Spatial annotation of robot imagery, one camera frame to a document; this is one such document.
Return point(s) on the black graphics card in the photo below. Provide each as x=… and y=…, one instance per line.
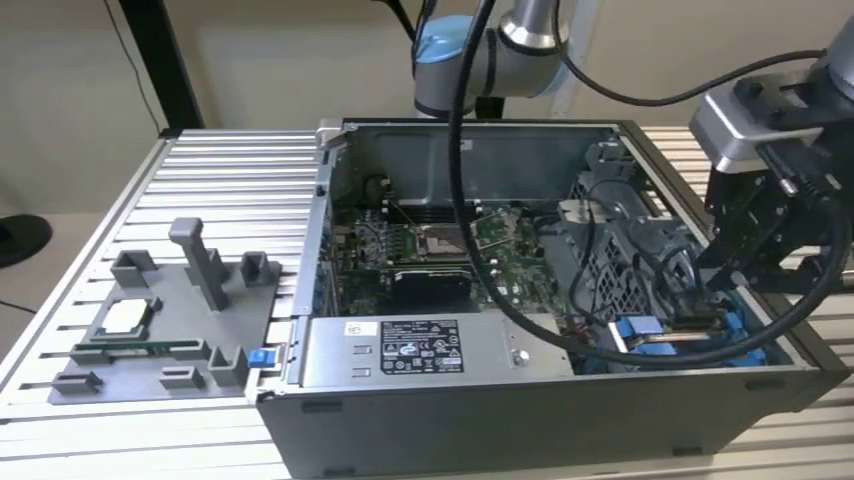
x=427, y=287

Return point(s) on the green RAM stick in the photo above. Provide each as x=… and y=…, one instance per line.
x=140, y=346

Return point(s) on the black wrist mount bracket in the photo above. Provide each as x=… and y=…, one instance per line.
x=801, y=100

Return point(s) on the green Dell motherboard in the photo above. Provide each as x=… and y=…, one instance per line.
x=527, y=270

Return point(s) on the perforated metal drive cage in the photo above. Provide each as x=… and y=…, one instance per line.
x=601, y=260

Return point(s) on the black metal frame post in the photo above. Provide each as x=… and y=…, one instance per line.
x=167, y=65

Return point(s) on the dark grey PC case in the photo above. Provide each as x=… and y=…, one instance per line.
x=534, y=425

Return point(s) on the silver power supply unit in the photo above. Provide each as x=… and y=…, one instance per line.
x=414, y=350

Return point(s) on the silver CPU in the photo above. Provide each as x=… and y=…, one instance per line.
x=127, y=317

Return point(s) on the blue case latch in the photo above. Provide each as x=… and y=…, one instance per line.
x=260, y=358

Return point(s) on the grey parts rack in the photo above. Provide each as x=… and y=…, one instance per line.
x=167, y=295

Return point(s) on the hard disk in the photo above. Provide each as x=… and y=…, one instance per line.
x=637, y=332

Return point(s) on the CPU socket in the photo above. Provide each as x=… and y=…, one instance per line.
x=437, y=240

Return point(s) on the grey wrist camera housing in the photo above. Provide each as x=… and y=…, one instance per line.
x=734, y=130

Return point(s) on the black round stand base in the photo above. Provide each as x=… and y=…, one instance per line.
x=23, y=240

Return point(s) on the black side camera mount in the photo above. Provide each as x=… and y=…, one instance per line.
x=824, y=272

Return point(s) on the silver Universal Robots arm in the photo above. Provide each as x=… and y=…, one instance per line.
x=527, y=50

